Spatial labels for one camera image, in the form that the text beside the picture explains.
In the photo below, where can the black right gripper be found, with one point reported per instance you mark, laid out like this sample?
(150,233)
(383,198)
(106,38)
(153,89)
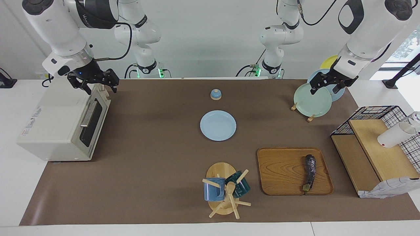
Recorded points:
(90,70)

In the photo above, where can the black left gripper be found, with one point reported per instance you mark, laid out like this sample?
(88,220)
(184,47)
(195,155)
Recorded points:
(334,77)

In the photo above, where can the dark purple eggplant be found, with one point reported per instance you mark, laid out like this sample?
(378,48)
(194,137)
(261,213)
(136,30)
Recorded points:
(310,167)

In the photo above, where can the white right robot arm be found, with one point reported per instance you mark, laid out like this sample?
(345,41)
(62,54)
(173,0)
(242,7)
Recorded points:
(55,26)

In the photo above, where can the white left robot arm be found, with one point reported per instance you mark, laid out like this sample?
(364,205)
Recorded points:
(370,29)

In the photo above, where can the beige toaster oven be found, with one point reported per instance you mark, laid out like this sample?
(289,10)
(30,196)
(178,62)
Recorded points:
(55,121)

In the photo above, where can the large light blue plate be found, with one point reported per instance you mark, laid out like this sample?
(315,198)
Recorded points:
(338,95)

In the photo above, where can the yellow plate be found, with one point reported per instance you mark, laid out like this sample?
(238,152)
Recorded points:
(328,62)

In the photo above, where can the pale green plate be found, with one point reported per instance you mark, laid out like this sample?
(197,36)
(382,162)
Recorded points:
(311,103)

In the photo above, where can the wooden plate rack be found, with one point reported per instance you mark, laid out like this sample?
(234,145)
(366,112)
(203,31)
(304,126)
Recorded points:
(310,118)

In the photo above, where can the black stand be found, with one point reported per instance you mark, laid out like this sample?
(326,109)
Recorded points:
(392,82)

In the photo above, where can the white cup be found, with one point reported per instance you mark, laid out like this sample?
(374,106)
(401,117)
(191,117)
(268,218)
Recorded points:
(393,136)

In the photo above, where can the clear glass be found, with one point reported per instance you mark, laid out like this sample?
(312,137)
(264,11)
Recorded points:
(416,118)

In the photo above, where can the wooden shelf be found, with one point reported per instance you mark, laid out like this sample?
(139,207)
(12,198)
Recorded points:
(387,160)

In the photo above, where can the brown table mat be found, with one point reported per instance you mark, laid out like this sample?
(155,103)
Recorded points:
(157,157)

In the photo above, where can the wooden tray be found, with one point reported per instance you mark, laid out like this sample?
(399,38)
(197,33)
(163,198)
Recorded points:
(282,170)

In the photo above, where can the white patterned cloth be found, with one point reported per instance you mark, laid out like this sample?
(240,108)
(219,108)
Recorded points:
(390,188)

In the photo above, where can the dark green mug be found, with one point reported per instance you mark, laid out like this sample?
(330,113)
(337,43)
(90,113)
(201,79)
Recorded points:
(242,188)

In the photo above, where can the wooden mug tree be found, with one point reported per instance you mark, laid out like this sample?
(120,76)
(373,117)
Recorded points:
(220,170)

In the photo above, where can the blue mug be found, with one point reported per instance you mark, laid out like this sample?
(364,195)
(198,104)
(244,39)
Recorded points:
(212,191)

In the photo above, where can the black clamp mount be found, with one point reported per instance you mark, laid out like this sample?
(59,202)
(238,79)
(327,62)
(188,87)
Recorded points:
(6,82)

